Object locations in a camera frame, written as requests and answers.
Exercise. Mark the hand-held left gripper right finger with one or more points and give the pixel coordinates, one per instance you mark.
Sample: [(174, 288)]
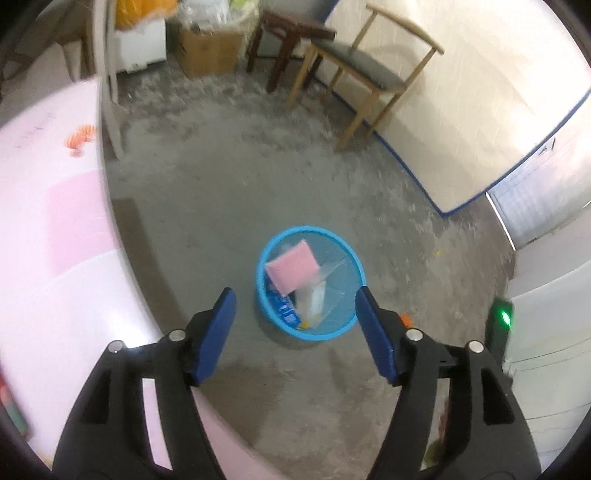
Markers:
[(376, 337)]

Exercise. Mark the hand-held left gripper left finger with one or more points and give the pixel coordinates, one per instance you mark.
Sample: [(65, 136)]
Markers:
[(214, 332)]

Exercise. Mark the blue plastic mesh waste basket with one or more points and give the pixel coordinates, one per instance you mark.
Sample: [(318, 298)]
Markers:
[(344, 295)]

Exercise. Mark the blue toothpaste box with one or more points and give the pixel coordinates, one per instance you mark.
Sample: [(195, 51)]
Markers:
[(286, 311)]

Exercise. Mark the clear zip bag pink contents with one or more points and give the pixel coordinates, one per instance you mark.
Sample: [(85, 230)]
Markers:
[(293, 270)]

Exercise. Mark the small orange scrap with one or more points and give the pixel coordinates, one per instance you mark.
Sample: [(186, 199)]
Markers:
[(405, 319)]

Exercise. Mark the white door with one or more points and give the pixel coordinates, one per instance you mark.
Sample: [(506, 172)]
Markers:
[(549, 360)]

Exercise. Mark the grey panelled door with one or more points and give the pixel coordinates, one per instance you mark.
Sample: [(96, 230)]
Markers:
[(540, 203)]

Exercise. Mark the pink printed tablecloth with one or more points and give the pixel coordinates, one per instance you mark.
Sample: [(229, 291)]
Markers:
[(55, 230)]

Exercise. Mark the beige mattress blue edge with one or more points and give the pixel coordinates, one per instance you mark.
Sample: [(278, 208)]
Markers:
[(485, 92)]

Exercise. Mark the wooden chair dark seat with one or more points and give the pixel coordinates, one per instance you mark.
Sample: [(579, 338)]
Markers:
[(364, 67)]

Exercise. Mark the cardboard box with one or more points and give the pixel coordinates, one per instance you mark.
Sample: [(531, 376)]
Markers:
[(207, 53)]

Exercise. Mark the white chest freezer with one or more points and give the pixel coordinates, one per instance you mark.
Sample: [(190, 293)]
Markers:
[(141, 46)]

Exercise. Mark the dark wooden stool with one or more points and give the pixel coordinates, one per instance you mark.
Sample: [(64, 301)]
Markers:
[(286, 27)]

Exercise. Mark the clear plastic wrapping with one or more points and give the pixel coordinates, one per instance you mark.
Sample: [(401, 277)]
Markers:
[(207, 14)]

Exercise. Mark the yellow plastic bag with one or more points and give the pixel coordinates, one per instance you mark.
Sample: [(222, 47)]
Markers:
[(143, 9)]

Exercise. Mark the grey refrigerator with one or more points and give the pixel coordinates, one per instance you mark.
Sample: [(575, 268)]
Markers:
[(300, 7)]

